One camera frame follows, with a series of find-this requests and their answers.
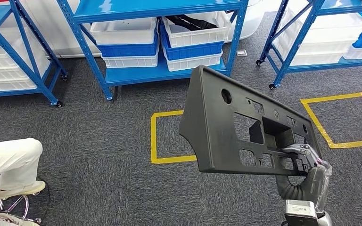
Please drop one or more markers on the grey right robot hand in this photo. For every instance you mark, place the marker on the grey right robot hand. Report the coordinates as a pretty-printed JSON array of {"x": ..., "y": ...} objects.
[{"x": 318, "y": 184}]

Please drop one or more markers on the black plastic panel part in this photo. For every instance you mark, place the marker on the black plastic panel part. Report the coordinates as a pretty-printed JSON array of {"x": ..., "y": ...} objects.
[{"x": 212, "y": 131}]

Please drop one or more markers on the blue shelf rack with casters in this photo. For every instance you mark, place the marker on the blue shelf rack with casters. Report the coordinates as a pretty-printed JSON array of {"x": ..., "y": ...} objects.
[
  {"x": 293, "y": 46},
  {"x": 25, "y": 68}
]

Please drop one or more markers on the blue metal shelf rack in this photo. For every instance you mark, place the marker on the blue metal shelf rack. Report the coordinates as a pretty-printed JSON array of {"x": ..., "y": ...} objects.
[{"x": 156, "y": 7}]

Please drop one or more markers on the yellow floor tape square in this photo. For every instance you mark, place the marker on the yellow floor tape square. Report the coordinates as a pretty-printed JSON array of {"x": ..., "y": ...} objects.
[
  {"x": 331, "y": 97},
  {"x": 153, "y": 137}
]

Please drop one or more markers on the silver floor socket plate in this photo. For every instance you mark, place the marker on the silver floor socket plate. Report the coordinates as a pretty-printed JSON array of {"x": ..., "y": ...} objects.
[{"x": 242, "y": 52}]

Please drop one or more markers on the black trim strips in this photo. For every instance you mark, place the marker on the black trim strips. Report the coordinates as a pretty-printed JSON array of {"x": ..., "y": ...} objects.
[{"x": 188, "y": 22}]

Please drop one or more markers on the white car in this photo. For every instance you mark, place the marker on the white car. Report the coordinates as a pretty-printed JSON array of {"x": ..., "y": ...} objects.
[{"x": 59, "y": 31}]

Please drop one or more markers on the person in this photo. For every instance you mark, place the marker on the person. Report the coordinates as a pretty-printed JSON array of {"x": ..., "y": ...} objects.
[{"x": 12, "y": 162}]

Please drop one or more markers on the chrome stool with black seat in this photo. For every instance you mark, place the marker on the chrome stool with black seat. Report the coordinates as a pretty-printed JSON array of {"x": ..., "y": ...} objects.
[{"x": 3, "y": 206}]

